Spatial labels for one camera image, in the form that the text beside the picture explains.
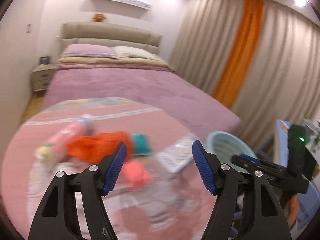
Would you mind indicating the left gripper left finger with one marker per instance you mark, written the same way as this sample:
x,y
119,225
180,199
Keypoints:
x,y
56,216

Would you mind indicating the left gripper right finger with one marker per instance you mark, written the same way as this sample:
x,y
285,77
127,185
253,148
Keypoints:
x,y
262,215

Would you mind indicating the person's right hand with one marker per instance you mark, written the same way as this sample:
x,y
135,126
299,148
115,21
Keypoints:
x,y
293,210

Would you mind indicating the light blue desk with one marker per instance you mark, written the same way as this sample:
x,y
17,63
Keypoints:
x,y
275,150

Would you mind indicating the pink bottle with white cap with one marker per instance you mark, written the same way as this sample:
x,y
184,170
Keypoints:
x,y
54,150

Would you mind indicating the orange plastic bag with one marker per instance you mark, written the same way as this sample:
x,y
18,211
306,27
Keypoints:
x,y
92,149

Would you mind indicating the light blue laundry basket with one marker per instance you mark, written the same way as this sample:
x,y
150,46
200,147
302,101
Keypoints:
x,y
225,145

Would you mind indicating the beige curtain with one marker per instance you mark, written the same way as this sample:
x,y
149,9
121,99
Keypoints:
x,y
283,78

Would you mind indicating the pink red snack packet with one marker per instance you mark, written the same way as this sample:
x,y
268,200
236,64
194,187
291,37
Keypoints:
x,y
136,175

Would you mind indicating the pink round table cloth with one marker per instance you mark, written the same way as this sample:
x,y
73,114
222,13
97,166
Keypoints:
x,y
172,206

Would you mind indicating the white blue flat package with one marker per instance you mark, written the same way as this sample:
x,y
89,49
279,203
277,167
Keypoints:
x,y
177,156

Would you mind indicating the teal small cup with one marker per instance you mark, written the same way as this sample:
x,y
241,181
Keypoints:
x,y
141,144

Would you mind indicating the beige nightstand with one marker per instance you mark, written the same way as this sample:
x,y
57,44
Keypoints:
x,y
41,77

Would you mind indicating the purple bed blanket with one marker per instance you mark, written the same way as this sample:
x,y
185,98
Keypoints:
x,y
192,107

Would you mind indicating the orange curtain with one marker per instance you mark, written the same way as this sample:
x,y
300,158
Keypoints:
x,y
241,55

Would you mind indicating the purple pillow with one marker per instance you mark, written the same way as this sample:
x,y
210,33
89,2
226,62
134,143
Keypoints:
x,y
89,50

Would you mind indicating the white dotted pillow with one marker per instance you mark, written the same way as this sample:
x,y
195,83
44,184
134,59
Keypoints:
x,y
130,52

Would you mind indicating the beige upholstered headboard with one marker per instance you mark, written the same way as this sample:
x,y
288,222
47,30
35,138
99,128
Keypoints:
x,y
108,34

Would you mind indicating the orange plush toy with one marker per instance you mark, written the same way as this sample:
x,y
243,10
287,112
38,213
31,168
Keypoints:
x,y
98,17

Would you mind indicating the black picture frame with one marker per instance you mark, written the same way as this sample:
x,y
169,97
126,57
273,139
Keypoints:
x,y
45,60

